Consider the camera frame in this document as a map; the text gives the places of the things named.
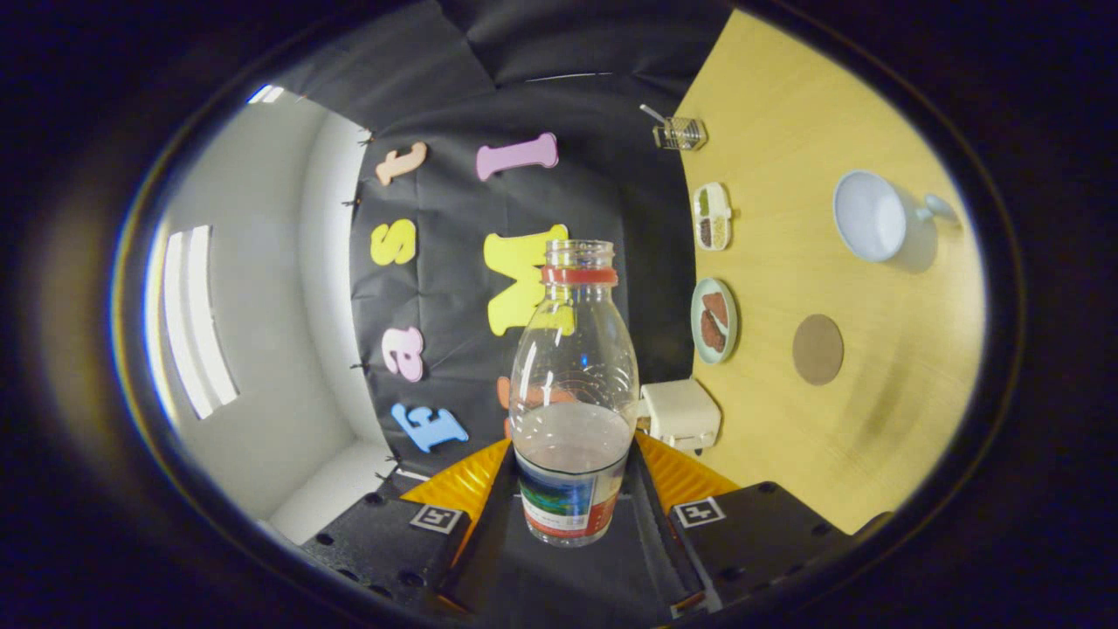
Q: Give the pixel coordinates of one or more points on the white divided snack tray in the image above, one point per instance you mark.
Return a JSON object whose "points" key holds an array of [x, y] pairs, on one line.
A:
{"points": [[712, 217]]}

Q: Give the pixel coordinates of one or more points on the long ceiling light panel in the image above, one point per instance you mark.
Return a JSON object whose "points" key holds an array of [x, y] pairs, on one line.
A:
{"points": [[199, 323]]}

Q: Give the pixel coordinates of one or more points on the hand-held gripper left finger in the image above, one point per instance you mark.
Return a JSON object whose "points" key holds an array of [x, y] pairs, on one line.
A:
{"points": [[487, 542]]}

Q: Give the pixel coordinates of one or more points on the brown cookie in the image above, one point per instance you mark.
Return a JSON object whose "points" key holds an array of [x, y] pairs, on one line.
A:
{"points": [[711, 336], [716, 306]]}

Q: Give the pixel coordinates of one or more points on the clear plastic juice bottle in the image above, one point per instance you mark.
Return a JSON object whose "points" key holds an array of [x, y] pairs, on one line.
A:
{"points": [[572, 437]]}

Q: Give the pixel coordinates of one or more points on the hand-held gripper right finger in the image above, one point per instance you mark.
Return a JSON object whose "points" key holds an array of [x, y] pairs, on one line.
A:
{"points": [[655, 533]]}

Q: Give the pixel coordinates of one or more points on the wooden table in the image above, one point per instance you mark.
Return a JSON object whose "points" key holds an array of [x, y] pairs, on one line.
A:
{"points": [[873, 437]]}

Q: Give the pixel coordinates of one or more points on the black backdrop cloth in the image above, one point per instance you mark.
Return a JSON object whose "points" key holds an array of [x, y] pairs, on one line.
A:
{"points": [[594, 114]]}

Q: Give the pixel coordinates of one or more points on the pale green plate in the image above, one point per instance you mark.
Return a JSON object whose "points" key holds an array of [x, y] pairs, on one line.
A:
{"points": [[732, 323]]}

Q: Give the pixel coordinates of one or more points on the round brown coaster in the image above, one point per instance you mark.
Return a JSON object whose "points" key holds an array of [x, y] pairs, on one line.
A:
{"points": [[818, 349]]}

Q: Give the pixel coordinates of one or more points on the white toaster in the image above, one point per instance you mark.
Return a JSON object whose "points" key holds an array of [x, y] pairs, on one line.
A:
{"points": [[681, 415]]}

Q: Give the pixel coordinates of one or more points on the small ceiling light panel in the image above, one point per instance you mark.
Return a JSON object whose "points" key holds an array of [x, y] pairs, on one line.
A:
{"points": [[265, 93]]}

